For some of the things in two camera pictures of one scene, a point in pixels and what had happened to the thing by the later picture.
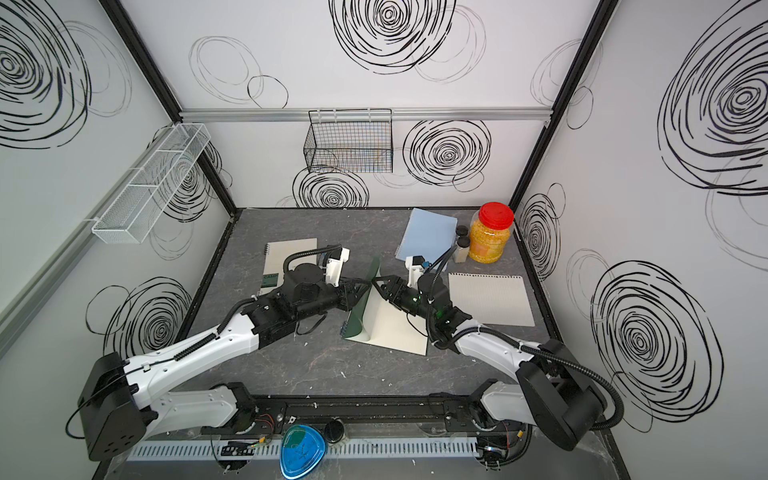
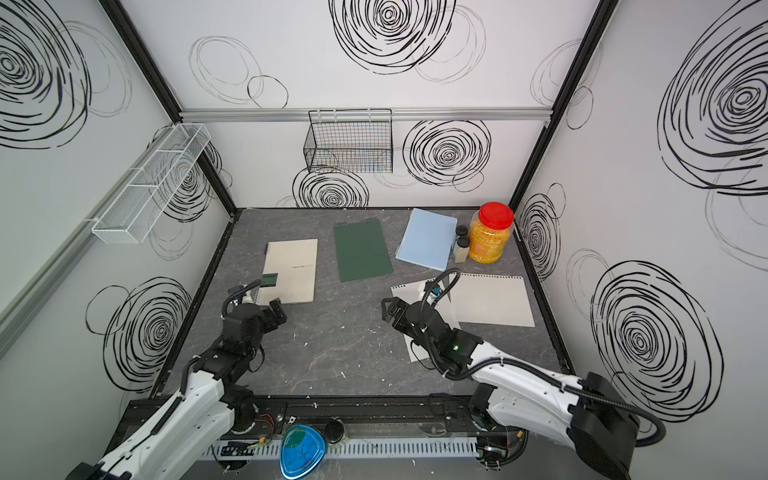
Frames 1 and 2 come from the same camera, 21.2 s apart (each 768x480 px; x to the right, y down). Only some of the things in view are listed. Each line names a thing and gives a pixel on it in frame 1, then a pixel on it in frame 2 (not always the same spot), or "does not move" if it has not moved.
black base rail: [421, 414] does not move
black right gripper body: [411, 301] -> [405, 325]
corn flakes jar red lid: [490, 232] does not move
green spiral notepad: [381, 321] -> [361, 249]
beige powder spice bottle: [461, 250] does not move
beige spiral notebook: [275, 256] does not move
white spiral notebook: [492, 299] does not move
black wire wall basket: [356, 140] does not move
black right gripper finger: [388, 286] -> [394, 311]
